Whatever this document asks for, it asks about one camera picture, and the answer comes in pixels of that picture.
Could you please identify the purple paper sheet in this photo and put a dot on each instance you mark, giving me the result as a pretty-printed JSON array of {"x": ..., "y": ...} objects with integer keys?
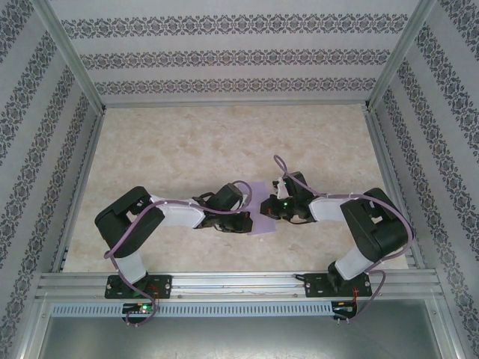
[{"x": 263, "y": 224}]

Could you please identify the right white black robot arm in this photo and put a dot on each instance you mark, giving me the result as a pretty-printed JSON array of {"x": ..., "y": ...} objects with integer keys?
[{"x": 374, "y": 239}]

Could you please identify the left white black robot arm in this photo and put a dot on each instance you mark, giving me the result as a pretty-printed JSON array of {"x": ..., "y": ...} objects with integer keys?
[{"x": 112, "y": 220}]

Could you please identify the grey metal sheet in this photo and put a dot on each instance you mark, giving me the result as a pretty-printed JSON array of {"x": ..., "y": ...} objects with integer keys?
[{"x": 239, "y": 336}]

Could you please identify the controller board blue light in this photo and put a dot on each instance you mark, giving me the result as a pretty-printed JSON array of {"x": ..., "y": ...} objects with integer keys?
[{"x": 344, "y": 308}]

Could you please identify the controller board green light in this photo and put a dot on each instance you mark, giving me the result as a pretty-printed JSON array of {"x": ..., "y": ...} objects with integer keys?
[{"x": 140, "y": 308}]

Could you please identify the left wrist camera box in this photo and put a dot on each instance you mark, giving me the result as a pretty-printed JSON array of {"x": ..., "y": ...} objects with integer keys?
[{"x": 246, "y": 200}]

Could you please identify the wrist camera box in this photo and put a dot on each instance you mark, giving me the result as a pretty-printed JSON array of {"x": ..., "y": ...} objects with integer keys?
[
  {"x": 246, "y": 200},
  {"x": 281, "y": 188}
]

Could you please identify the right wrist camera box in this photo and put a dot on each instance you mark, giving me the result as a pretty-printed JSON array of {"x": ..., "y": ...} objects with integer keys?
[{"x": 281, "y": 188}]

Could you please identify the aluminium mounting rail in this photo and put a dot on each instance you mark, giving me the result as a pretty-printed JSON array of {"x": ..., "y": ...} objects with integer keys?
[{"x": 239, "y": 284}]

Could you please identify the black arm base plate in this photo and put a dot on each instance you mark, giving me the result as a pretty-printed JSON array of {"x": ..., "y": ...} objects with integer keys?
[
  {"x": 314, "y": 286},
  {"x": 164, "y": 286}
]

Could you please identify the aluminium side rail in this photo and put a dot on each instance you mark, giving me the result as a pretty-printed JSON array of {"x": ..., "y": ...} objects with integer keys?
[
  {"x": 82, "y": 179},
  {"x": 381, "y": 149}
]

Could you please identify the aluminium frame post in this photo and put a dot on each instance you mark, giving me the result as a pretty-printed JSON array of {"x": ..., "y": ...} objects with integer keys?
[
  {"x": 403, "y": 48},
  {"x": 67, "y": 48}
]

